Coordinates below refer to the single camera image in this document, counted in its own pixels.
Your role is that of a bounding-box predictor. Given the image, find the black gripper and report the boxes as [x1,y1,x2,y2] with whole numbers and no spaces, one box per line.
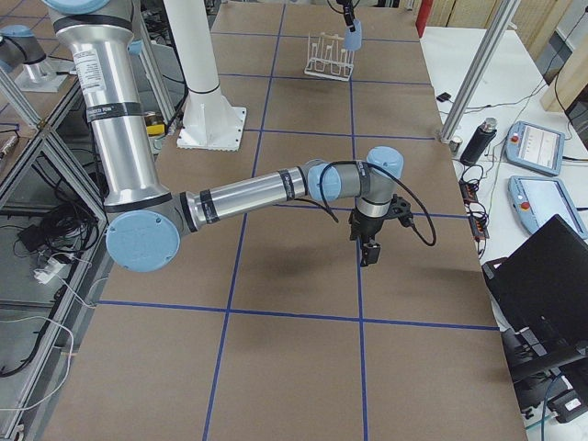
[348,195,413,267]

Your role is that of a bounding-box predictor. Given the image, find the light blue cup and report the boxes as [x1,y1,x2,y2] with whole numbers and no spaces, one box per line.
[344,20,362,51]

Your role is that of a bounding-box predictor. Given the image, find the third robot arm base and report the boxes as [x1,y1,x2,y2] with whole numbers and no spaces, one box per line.
[1,25,75,93]

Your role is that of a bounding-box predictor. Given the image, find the black orange USB hub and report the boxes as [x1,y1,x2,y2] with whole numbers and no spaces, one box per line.
[458,179,490,242]

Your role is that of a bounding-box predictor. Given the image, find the small black square object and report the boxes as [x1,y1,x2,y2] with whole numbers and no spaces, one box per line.
[436,92,451,102]

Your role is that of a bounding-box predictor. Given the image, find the black water bottle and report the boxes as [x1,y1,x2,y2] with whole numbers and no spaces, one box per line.
[459,118,497,166]

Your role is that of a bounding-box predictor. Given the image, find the lower teach pendant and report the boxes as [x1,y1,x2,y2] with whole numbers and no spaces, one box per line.
[507,175,587,240]

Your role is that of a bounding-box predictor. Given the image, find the teach pendant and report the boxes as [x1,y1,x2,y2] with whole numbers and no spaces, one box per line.
[504,120,565,176]
[507,175,587,240]

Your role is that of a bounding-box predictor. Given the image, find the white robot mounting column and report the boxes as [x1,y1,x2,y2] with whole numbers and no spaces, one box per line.
[164,0,247,152]

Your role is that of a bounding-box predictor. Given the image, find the upper teach pendant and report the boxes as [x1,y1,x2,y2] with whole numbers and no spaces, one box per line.
[504,120,565,176]

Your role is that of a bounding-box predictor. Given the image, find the black laptop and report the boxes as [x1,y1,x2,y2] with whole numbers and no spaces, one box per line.
[481,213,588,350]

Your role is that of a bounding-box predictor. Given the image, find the white pot with yellow contents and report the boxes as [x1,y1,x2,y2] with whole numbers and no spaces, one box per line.
[143,112,166,154]

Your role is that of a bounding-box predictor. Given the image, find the white power adapter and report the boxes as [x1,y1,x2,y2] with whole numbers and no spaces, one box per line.
[33,257,65,285]

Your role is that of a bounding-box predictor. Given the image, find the white wire cup holder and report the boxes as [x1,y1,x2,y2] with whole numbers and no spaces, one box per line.
[304,32,355,82]

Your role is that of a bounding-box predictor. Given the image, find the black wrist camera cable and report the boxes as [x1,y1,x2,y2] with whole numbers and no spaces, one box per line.
[319,159,437,247]

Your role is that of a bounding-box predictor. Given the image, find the aluminium frame post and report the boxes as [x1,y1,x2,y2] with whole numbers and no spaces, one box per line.
[438,0,521,144]

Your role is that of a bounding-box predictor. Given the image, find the black cable bundle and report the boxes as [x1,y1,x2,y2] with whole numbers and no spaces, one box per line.
[13,201,100,258]

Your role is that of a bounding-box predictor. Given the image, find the aluminium side frame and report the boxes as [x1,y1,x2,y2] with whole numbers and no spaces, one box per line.
[1,70,110,440]

